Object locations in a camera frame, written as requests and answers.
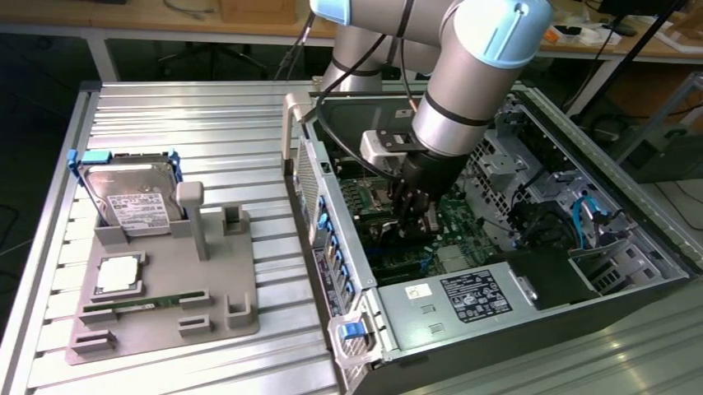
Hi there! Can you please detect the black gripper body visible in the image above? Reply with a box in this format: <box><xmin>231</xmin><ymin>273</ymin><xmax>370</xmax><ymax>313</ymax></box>
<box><xmin>395</xmin><ymin>149</ymin><xmax>471</xmax><ymax>201</ymax></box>

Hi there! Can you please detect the CPU socket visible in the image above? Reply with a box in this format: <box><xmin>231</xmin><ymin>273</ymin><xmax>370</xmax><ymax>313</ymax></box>
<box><xmin>369</xmin><ymin>179</ymin><xmax>398</xmax><ymax>209</ymax></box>

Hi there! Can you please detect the green motherboard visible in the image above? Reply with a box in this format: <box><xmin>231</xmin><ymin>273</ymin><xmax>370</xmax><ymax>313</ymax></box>
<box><xmin>338</xmin><ymin>158</ymin><xmax>501</xmax><ymax>289</ymax></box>

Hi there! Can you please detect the silver chipset heatsink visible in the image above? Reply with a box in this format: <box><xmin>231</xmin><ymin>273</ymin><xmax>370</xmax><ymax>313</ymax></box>
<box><xmin>437</xmin><ymin>246</ymin><xmax>474</xmax><ymax>273</ymax></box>

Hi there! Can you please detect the perforated silver drive cage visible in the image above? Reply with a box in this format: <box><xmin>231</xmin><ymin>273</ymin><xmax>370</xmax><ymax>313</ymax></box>
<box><xmin>466</xmin><ymin>133</ymin><xmax>559</xmax><ymax>215</ymax></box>

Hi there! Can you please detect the open black PC case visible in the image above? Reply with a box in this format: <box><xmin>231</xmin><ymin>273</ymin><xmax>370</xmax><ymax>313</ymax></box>
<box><xmin>280</xmin><ymin>80</ymin><xmax>703</xmax><ymax>395</ymax></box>

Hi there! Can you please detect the grey power supply unit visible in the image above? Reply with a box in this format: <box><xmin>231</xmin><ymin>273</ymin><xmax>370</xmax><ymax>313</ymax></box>
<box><xmin>378</xmin><ymin>267</ymin><xmax>543</xmax><ymax>351</ymax></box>

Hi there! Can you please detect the silver disk bay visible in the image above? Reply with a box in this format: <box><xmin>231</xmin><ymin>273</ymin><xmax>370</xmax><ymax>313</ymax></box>
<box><xmin>569</xmin><ymin>236</ymin><xmax>669</xmax><ymax>295</ymax></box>

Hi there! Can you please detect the dark grey cabinet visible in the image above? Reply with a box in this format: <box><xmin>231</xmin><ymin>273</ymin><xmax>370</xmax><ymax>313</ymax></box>
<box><xmin>626</xmin><ymin>131</ymin><xmax>703</xmax><ymax>184</ymax></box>

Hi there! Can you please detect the white plastic tray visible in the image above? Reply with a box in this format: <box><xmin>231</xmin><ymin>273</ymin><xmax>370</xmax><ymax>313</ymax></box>
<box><xmin>551</xmin><ymin>23</ymin><xmax>623</xmax><ymax>46</ymax></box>

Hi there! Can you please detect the black slanted stand pole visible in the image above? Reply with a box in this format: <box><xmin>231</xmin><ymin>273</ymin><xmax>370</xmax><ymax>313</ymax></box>
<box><xmin>565</xmin><ymin>0</ymin><xmax>691</xmax><ymax>119</ymax></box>

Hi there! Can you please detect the hard disk with blue rails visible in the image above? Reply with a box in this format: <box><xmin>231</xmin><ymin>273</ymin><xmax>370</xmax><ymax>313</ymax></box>
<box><xmin>66</xmin><ymin>150</ymin><xmax>186</xmax><ymax>239</ymax></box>

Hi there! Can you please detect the black office chair base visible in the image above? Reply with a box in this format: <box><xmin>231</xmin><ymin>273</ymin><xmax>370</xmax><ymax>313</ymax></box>
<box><xmin>158</xmin><ymin>39</ymin><xmax>271</xmax><ymax>81</ymax></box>

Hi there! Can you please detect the brown cardboard box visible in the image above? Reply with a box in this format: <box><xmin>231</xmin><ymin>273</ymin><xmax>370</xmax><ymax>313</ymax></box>
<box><xmin>219</xmin><ymin>0</ymin><xmax>298</xmax><ymax>26</ymax></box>

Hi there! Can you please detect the green RAM stick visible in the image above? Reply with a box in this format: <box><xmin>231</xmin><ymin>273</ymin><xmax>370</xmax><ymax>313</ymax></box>
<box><xmin>84</xmin><ymin>290</ymin><xmax>208</xmax><ymax>314</ymax></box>

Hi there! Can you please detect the grey plastic parts rack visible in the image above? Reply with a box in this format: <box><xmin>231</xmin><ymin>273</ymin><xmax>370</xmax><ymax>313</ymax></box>
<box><xmin>66</xmin><ymin>180</ymin><xmax>263</xmax><ymax>367</ymax></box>

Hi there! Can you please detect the silver CPU chip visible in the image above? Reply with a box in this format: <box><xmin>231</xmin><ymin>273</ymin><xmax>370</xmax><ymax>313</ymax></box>
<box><xmin>92</xmin><ymin>257</ymin><xmax>147</xmax><ymax>297</ymax></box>

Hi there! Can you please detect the black monitor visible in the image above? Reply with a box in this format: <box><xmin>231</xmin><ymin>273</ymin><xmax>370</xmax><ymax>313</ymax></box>
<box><xmin>595</xmin><ymin>0</ymin><xmax>687</xmax><ymax>17</ymax></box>

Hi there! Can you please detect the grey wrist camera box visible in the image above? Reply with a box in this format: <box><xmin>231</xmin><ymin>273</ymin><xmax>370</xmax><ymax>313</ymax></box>
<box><xmin>359</xmin><ymin>129</ymin><xmax>414</xmax><ymax>176</ymax></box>

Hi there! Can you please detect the black plastic air duct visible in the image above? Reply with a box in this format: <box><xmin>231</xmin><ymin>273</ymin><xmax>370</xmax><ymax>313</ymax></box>
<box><xmin>486</xmin><ymin>249</ymin><xmax>601</xmax><ymax>312</ymax></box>

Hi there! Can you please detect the blue disk wire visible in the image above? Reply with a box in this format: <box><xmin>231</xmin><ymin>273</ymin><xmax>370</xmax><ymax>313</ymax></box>
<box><xmin>570</xmin><ymin>195</ymin><xmax>611</xmax><ymax>252</ymax></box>

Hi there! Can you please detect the wooden desk white frame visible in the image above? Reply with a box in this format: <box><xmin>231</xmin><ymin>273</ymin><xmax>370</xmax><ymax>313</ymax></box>
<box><xmin>0</xmin><ymin>0</ymin><xmax>703</xmax><ymax>120</ymax></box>

